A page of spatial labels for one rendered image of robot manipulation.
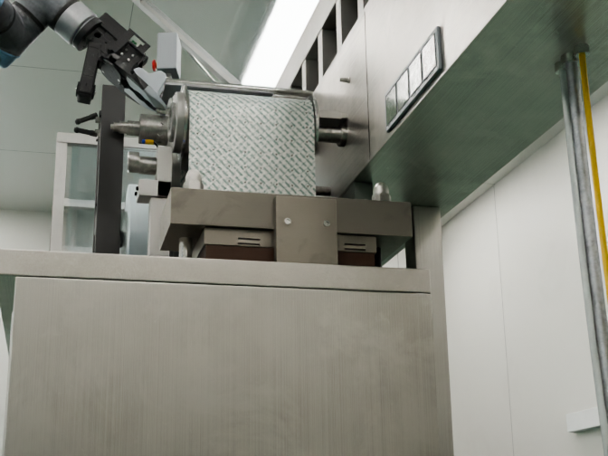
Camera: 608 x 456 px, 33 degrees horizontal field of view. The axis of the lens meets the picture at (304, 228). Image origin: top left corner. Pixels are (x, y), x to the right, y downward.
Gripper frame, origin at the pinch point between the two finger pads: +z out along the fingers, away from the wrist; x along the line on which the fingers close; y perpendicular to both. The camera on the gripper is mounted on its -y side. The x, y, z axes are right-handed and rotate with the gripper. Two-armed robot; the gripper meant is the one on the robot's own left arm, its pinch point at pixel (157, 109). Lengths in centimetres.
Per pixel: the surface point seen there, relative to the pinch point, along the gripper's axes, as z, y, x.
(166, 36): -22, 37, 53
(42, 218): -118, 94, 551
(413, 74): 33, 17, -40
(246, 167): 20.2, 0.6, -5.2
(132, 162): 3.2, -10.3, 2.8
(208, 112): 8.1, 4.0, -5.2
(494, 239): 131, 262, 439
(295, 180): 28.4, 5.1, -5.2
